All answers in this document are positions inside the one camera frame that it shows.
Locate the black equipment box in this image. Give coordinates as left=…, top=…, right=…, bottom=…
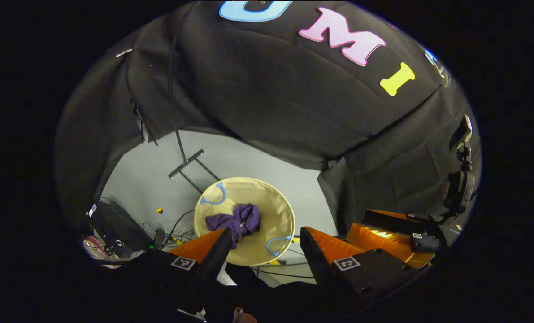
left=87, top=197, right=155, bottom=261

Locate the purple corduroy jacket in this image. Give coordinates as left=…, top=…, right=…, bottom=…
left=205, top=203, right=261, bottom=250

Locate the pink patterned cloth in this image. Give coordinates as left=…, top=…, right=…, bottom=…
left=82, top=234, right=120, bottom=269

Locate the beige laundry hamper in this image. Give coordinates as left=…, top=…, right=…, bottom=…
left=193, top=176, right=296, bottom=267

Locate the black clothes rack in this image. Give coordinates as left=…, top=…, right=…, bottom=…
left=167, top=1, right=222, bottom=194

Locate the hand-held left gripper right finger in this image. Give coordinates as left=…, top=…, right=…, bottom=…
left=299, top=226, right=422, bottom=310

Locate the tangle of black cables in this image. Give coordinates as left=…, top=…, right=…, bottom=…
left=141, top=209, right=196, bottom=248

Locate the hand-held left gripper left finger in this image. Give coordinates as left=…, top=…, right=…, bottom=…
left=123, top=227, right=234, bottom=314

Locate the black backdrop cloth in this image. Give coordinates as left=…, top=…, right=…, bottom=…
left=54, top=0, right=480, bottom=234

